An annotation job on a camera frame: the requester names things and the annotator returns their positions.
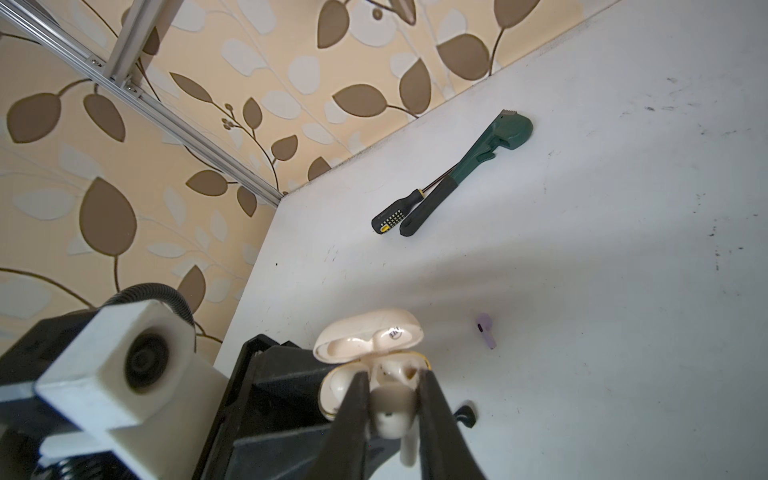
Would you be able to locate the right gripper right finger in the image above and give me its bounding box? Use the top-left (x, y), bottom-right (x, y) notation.
top-left (417, 370), bottom-right (486, 480)

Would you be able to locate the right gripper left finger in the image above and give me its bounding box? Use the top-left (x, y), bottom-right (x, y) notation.
top-left (306, 372), bottom-right (370, 480)

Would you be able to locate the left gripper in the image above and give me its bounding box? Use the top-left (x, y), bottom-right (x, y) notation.
top-left (193, 334), bottom-right (400, 479)

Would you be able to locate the cream earbud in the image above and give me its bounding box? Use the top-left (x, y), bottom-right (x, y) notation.
top-left (370, 383), bottom-right (419, 467)

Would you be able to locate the cream earbud charging case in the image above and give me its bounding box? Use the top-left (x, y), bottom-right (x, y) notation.
top-left (312, 308), bottom-right (432, 420)

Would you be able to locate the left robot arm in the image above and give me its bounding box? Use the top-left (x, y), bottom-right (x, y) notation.
top-left (1, 284), bottom-right (426, 479)

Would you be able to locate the black earbud left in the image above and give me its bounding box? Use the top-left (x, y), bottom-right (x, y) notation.
top-left (453, 401), bottom-right (478, 429)

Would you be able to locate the purple earbud right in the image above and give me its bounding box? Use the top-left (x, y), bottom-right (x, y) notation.
top-left (476, 313), bottom-right (497, 350)

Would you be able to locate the black yellow screwdriver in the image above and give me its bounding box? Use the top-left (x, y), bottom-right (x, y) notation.
top-left (371, 169), bottom-right (458, 236)

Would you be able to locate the green pipe wrench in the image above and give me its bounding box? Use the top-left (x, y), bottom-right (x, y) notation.
top-left (399, 110), bottom-right (534, 237)

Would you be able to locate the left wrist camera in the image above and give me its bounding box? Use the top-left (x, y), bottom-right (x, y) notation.
top-left (34, 300), bottom-right (228, 479)

